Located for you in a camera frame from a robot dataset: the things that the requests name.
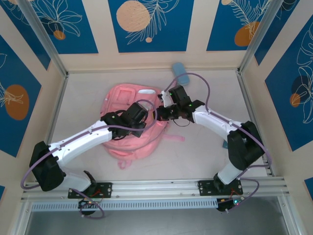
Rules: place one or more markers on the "light blue pencil case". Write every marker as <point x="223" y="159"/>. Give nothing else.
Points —
<point x="179" y="69"/>

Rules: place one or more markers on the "pink student backpack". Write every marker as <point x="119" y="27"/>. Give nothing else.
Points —
<point x="137" y="147"/>

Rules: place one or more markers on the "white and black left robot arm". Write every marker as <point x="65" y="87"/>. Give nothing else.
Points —
<point x="80" y="142"/>

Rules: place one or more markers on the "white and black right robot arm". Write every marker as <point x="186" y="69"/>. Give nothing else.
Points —
<point x="210" y="120"/>

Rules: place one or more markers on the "blue panel large peach circle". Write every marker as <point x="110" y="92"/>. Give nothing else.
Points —
<point x="171" y="36"/>

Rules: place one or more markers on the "teal booklet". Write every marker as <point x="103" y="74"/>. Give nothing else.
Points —
<point x="225" y="145"/>

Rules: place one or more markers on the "blue panel orange circle fern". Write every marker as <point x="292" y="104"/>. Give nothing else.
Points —
<point x="220" y="36"/>

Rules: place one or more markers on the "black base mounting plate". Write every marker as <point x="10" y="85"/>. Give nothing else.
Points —
<point x="107" y="189"/>
<point x="204" y="188"/>

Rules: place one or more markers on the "blue panel white flower outline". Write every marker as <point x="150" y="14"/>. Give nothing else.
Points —
<point x="80" y="36"/>

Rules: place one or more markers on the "controller board green light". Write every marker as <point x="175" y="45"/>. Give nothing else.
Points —
<point x="89" y="202"/>
<point x="231" y="202"/>

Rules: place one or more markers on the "blue panel dark circle flower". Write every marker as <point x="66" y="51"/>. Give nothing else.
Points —
<point x="281" y="98"/>

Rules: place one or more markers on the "blue panel orange oval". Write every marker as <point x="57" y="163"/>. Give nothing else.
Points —
<point x="14" y="73"/>

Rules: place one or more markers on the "aluminium side rail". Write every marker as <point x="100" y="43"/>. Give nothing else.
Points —
<point x="246" y="98"/>
<point x="58" y="98"/>

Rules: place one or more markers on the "long aluminium base rail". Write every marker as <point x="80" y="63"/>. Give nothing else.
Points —
<point x="156" y="187"/>

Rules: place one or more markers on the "aluminium frame post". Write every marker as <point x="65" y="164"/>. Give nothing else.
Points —
<point x="45" y="36"/>
<point x="257" y="34"/>

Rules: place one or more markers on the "blue floral wall panel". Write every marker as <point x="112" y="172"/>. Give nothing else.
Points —
<point x="276" y="24"/>
<point x="27" y="29"/>

